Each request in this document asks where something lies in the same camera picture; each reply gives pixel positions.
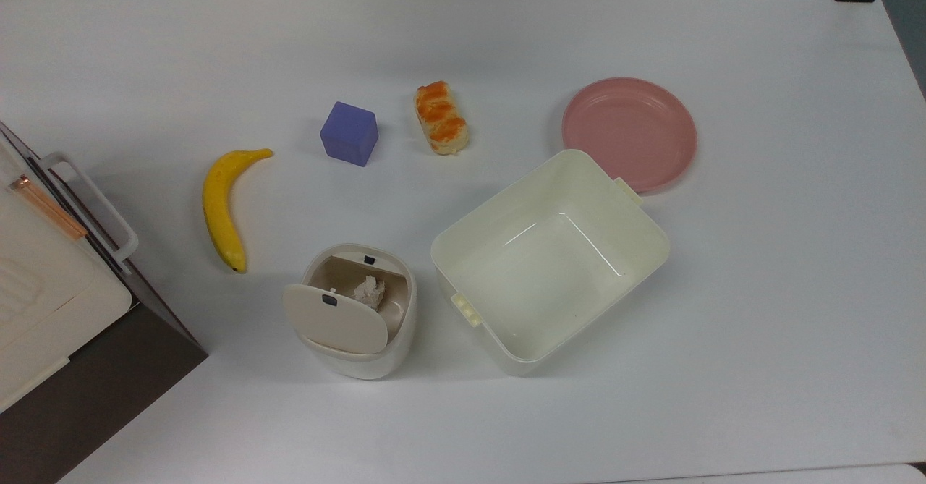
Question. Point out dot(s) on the white paper ball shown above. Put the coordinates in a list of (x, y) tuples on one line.
[(370, 292)]

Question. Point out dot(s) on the small white flip-lid trash can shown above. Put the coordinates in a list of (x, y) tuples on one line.
[(347, 325)]

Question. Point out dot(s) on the cream square storage box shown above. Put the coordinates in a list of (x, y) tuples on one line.
[(550, 267)]

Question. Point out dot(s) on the orange glazed bread loaf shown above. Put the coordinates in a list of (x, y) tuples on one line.
[(441, 117)]

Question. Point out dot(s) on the purple cube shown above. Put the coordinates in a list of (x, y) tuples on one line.
[(349, 133)]

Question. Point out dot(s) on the pink round plate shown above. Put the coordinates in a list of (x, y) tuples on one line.
[(629, 133)]

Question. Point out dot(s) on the yellow banana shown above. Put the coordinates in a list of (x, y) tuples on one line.
[(219, 209)]

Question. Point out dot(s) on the cream toy fridge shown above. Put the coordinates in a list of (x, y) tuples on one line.
[(43, 296)]

